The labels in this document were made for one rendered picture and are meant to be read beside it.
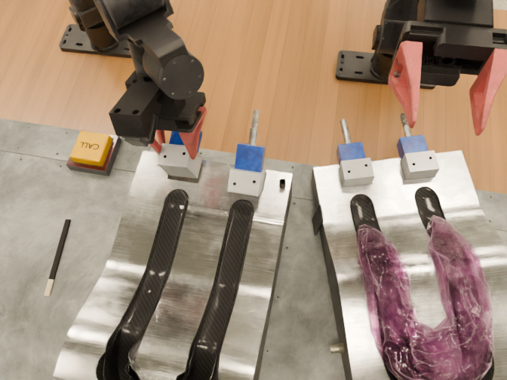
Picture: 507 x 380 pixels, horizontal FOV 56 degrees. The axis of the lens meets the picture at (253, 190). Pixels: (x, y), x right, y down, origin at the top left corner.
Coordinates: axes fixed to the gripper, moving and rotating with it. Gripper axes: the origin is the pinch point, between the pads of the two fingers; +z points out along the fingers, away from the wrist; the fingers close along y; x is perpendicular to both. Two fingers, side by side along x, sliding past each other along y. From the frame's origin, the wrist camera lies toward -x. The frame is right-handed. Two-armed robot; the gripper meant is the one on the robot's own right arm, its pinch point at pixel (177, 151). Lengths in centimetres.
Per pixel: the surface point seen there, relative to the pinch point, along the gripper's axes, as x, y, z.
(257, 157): 2.1, 12.3, 1.5
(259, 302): -15.6, 15.9, 14.1
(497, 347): -13, 50, 19
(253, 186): -1.5, 12.2, 4.4
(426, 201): 8.0, 39.0, 12.6
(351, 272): -8.9, 28.4, 12.5
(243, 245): -7.8, 11.7, 11.2
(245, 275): -12.1, 13.0, 13.0
